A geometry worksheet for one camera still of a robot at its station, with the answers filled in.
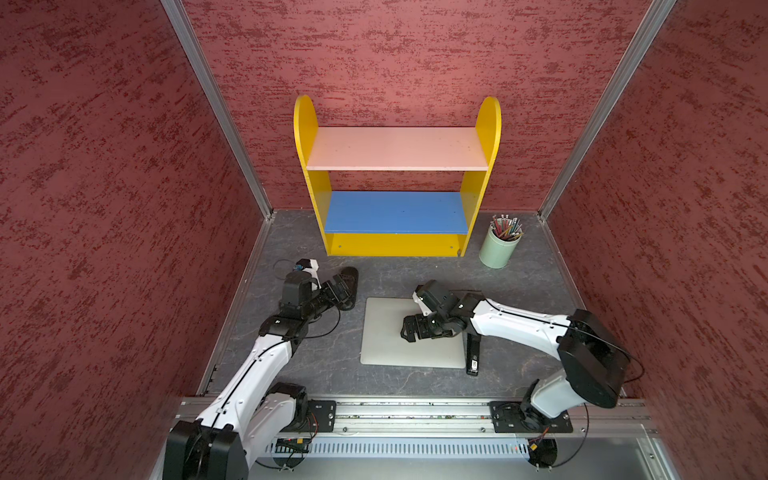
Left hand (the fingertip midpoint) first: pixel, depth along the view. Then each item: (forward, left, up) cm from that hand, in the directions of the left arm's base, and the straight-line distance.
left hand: (344, 290), depth 83 cm
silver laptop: (-11, -11, -11) cm, 19 cm away
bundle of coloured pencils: (+24, -52, 0) cm, 57 cm away
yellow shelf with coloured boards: (+22, -15, +5) cm, 27 cm away
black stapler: (-14, -37, -12) cm, 41 cm away
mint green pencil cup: (+19, -49, -6) cm, 53 cm away
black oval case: (+12, +1, -14) cm, 18 cm away
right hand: (-10, -21, -10) cm, 25 cm away
